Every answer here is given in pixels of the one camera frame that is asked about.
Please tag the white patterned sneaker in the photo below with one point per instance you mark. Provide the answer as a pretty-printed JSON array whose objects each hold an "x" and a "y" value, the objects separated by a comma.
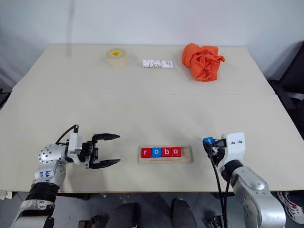
[{"x": 291, "y": 206}]

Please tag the brown floor fixture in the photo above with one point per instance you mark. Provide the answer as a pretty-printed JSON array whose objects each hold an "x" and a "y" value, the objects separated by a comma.
[{"x": 91, "y": 222}]

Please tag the red letter tile o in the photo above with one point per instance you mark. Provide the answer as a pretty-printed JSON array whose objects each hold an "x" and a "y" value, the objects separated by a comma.
[{"x": 176, "y": 152}]

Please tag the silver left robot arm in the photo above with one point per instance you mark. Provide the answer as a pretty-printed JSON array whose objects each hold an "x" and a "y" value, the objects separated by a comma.
[{"x": 48, "y": 154}]

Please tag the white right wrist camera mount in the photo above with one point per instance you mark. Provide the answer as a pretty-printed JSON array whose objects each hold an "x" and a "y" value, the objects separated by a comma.
[{"x": 235, "y": 147}]

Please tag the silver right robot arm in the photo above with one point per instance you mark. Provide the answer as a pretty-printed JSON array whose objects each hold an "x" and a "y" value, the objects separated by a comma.
[{"x": 251, "y": 187}]

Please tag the red letter tile r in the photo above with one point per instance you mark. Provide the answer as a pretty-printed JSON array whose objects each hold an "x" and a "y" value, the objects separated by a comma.
[{"x": 146, "y": 153}]

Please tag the crumpled orange cloth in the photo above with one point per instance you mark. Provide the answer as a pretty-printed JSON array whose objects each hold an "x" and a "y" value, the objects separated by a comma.
[{"x": 202, "y": 63}]

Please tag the black object at table side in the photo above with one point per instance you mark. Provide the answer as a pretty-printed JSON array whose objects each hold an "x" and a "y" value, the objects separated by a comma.
[{"x": 4, "y": 98}]

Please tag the red letter tile b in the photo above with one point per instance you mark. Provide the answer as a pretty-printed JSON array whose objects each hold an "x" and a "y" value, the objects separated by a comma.
[{"x": 166, "y": 152}]

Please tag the wooden letter tray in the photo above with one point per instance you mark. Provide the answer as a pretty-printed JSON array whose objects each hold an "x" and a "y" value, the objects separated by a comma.
[{"x": 187, "y": 154}]

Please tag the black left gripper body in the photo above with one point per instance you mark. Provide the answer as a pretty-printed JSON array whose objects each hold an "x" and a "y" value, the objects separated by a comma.
[{"x": 90, "y": 153}]

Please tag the clear tape roll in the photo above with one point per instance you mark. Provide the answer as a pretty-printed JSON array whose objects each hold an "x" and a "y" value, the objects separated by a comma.
[{"x": 116, "y": 58}]

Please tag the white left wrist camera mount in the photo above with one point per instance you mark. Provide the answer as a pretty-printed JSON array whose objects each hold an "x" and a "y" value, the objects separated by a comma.
[{"x": 74, "y": 147}]

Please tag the black table bracket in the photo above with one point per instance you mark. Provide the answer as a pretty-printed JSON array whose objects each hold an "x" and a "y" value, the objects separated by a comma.
[{"x": 223, "y": 194}]

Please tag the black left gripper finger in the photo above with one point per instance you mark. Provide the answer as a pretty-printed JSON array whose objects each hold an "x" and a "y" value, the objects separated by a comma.
[
  {"x": 107, "y": 136},
  {"x": 107, "y": 163}
]

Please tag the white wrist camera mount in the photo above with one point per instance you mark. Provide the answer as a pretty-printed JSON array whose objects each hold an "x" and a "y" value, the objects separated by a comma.
[
  {"x": 74, "y": 147},
  {"x": 235, "y": 147}
]

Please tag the black chair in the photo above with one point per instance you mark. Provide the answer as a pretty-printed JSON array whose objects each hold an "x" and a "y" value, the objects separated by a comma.
[{"x": 292, "y": 78}]

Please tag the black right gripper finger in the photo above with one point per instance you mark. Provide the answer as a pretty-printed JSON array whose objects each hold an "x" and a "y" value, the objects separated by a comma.
[
  {"x": 204, "y": 145},
  {"x": 219, "y": 143}
]

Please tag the white Dove packet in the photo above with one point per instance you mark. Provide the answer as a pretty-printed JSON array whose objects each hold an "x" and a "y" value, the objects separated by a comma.
[{"x": 158, "y": 64}]

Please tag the blue letter tile o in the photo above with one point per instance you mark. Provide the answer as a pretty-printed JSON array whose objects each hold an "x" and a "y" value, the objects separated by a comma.
[{"x": 156, "y": 152}]

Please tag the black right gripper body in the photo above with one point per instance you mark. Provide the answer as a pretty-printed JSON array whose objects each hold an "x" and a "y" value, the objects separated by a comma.
[{"x": 218, "y": 154}]

